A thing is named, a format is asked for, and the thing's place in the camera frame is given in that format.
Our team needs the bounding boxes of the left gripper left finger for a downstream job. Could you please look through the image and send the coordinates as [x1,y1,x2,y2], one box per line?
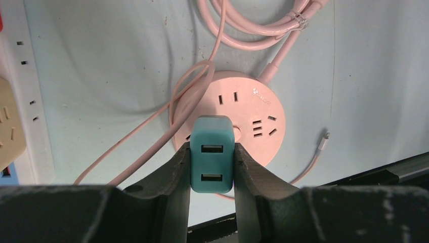
[1,143,190,242]

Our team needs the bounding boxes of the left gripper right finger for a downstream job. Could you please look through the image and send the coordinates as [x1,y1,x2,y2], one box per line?
[234,144,428,242]

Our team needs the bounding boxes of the teal cube socket adapter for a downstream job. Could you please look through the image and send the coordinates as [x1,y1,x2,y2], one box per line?
[190,116,235,193]

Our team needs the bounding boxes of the pink round power strip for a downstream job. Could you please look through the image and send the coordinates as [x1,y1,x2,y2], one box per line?
[173,71,286,166]

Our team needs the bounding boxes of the beige cube plug adapter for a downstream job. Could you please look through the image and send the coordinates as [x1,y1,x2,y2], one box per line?
[1,78,26,170]

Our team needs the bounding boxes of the white multicolour power strip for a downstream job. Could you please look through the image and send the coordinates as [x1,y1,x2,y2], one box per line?
[1,1,56,184]

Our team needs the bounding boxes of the light green table mat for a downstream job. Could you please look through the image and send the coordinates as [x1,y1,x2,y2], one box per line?
[25,1,428,187]

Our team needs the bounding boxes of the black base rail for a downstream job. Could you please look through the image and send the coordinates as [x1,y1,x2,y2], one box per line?
[187,153,428,242]

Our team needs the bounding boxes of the pink coiled cable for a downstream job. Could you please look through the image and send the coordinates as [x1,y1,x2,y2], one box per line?
[196,0,331,86]

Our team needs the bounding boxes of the thin pink charging cable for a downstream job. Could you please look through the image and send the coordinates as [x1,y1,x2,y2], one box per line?
[72,0,331,202]

